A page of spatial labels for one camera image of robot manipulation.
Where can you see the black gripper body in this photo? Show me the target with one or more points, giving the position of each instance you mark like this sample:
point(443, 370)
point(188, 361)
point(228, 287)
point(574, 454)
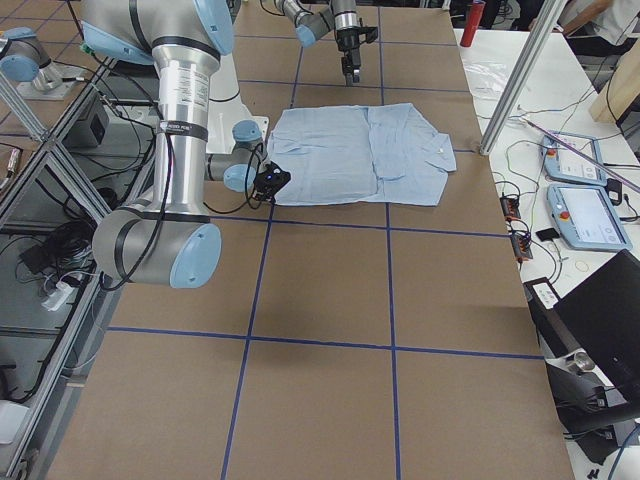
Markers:
point(260, 192)
point(347, 41)

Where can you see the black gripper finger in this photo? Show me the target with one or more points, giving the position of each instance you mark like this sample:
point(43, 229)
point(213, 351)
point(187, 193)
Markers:
point(347, 75)

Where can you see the light blue button shirt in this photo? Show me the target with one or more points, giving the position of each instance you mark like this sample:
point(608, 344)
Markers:
point(348, 154)

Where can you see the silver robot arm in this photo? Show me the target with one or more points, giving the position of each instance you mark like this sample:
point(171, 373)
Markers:
point(166, 236)
point(340, 18)

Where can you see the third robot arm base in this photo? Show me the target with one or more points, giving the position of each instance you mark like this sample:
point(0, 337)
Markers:
point(25, 60)

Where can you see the red cylindrical bottle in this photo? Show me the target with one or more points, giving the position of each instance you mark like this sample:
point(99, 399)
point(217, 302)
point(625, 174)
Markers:
point(472, 22)

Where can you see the clear plastic bag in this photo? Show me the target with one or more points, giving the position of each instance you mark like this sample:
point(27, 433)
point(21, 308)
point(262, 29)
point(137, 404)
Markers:
point(487, 80)

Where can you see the upper blue teach pendant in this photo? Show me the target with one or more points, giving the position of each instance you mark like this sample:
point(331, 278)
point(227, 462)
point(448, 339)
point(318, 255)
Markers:
point(562, 164)

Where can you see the blue teach pendant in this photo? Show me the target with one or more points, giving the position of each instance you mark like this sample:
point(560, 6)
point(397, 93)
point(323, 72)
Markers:
point(585, 218)
point(562, 164)

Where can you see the white power strip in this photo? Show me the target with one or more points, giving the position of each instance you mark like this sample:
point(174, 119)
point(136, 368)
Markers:
point(58, 296)

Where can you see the lower blue teach pendant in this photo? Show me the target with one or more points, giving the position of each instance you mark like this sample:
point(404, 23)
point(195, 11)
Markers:
point(585, 218)

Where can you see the black laptop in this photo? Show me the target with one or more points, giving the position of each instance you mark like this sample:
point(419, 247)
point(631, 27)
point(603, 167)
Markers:
point(592, 337)

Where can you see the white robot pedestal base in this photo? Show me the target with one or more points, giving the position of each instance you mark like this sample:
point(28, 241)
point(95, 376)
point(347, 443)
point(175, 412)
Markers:
point(225, 110)

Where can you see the aluminium frame post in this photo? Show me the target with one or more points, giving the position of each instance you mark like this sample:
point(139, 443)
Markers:
point(525, 63)

